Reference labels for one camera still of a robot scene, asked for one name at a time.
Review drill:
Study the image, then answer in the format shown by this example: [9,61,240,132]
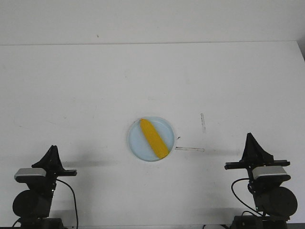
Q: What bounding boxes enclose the horizontal clear tape strip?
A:
[175,146,205,152]

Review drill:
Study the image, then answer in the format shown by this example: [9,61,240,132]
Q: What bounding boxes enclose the yellow plastic corn cob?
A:
[140,118,169,159]

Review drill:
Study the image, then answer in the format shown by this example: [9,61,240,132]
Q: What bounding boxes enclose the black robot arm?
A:
[12,145,79,229]
[224,133,298,229]

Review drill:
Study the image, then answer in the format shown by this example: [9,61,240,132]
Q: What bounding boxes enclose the light blue round plate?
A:
[127,116,175,162]

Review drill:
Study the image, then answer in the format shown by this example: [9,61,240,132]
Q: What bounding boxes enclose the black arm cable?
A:
[56,179,79,229]
[231,178,265,217]

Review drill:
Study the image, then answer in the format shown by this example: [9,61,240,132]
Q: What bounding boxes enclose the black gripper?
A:
[31,145,77,191]
[224,133,290,170]

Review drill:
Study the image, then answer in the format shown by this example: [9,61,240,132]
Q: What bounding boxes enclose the vertical clear tape strip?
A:
[200,113,206,133]

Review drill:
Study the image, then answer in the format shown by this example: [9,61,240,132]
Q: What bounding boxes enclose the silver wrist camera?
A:
[252,166,291,181]
[14,168,46,184]

